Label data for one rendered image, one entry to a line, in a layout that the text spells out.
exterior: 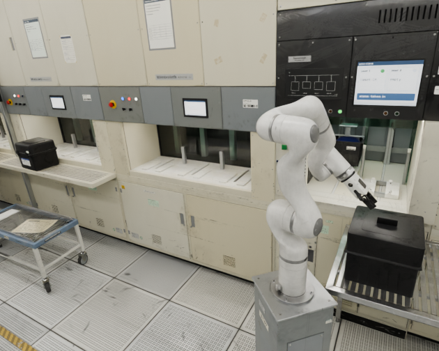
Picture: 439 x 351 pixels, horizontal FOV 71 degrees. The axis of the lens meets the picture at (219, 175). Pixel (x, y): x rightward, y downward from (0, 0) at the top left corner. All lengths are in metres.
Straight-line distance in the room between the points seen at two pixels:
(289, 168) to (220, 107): 1.05
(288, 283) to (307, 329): 0.21
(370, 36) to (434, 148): 0.62
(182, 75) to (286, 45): 0.73
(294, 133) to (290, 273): 0.62
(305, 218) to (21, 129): 3.31
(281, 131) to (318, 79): 0.82
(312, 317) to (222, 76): 1.43
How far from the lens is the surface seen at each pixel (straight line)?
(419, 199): 1.90
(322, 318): 1.51
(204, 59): 2.10
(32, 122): 4.00
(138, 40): 2.42
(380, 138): 2.77
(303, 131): 1.02
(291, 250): 1.32
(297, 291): 1.45
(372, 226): 1.54
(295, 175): 1.13
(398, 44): 1.78
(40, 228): 3.07
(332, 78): 1.82
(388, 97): 1.80
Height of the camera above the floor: 1.77
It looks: 22 degrees down
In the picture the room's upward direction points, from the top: 3 degrees counter-clockwise
